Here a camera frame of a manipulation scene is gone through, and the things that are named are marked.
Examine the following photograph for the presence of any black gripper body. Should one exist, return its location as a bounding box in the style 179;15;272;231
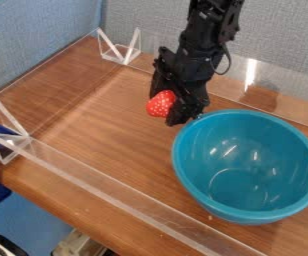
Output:
153;47;211;119

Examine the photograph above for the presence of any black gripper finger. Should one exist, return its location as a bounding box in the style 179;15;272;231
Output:
149;66;173;98
166;99;196;126

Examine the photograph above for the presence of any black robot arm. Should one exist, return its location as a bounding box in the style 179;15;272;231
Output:
149;0;245;126

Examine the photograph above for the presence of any clear acrylic barrier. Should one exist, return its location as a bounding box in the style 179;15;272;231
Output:
0;29;308;256

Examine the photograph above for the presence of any blue plastic bowl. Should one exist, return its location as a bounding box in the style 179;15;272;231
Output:
172;109;308;225

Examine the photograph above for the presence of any beige object under table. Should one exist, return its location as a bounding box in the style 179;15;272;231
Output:
52;229;108;256

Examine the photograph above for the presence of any red strawberry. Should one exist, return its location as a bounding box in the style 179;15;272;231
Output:
146;90;176;117

